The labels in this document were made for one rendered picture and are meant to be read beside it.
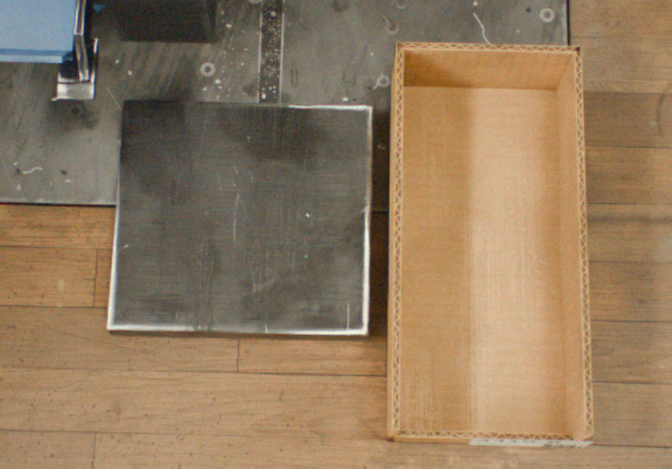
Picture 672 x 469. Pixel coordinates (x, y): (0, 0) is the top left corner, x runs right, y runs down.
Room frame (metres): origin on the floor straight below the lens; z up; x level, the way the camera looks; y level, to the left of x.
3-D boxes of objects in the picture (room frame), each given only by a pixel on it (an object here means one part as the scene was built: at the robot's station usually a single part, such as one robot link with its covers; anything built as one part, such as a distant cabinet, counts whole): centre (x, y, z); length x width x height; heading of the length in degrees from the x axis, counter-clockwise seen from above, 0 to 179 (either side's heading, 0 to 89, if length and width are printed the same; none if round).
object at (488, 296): (0.21, -0.10, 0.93); 0.25 x 0.13 x 0.08; 0
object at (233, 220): (0.23, 0.06, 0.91); 0.17 x 0.16 x 0.02; 90
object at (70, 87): (0.32, 0.17, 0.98); 0.07 x 0.02 x 0.01; 0
